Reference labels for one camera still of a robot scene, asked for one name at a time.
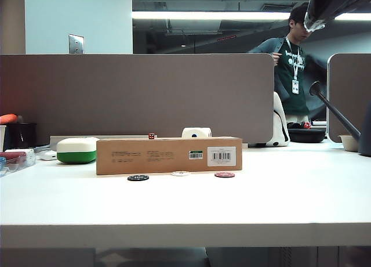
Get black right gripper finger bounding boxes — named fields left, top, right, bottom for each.
left=303, top=0, right=371, bottom=33
left=323, top=0, right=371, bottom=26

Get brown cardboard rectangular box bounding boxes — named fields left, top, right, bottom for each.
left=96, top=137, right=243, bottom=176

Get white poker chip stack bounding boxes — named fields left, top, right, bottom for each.
left=5, top=148, right=36, bottom=164

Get clear plastic chip case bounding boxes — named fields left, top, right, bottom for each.
left=0, top=149, right=37, bottom=178

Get red poker chip stack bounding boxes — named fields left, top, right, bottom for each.
left=0, top=151, right=27, bottom=164

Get narrow grey desk partition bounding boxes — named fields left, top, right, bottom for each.
left=326, top=52, right=371, bottom=143

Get dark grey watering can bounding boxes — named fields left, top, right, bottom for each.
left=308, top=81, right=371, bottom=157

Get person in green shirt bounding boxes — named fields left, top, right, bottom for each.
left=246, top=2, right=329, bottom=124

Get red and black headphones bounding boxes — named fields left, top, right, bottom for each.
left=286, top=121, right=312, bottom=130

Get long ceiling light bar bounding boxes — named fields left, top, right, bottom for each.
left=131, top=10, right=371, bottom=21

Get black zip case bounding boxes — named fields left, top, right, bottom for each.
left=287, top=128, right=327, bottom=143

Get white paper bowl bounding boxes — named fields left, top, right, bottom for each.
left=337, top=134, right=361, bottom=152

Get white and black plastic device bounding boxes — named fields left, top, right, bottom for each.
left=248, top=92, right=290, bottom=148

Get large white die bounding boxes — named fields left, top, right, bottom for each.
left=181, top=127, right=212, bottom=139

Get wide grey desk partition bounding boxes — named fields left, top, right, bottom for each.
left=0, top=53, right=275, bottom=146

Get white and green lidded container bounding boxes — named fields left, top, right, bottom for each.
left=56, top=136, right=100, bottom=164

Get small white earbud case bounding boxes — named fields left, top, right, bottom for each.
left=38, top=150, right=58, bottom=161

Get black cup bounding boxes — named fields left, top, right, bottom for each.
left=5, top=122, right=38, bottom=150

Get orange object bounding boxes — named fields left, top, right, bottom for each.
left=0, top=114, right=19, bottom=125

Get white ID badge lanyard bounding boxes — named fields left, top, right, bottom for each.
left=285, top=37, right=301, bottom=95

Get metal wall switch plate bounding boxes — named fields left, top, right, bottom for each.
left=68, top=34, right=85, bottom=55

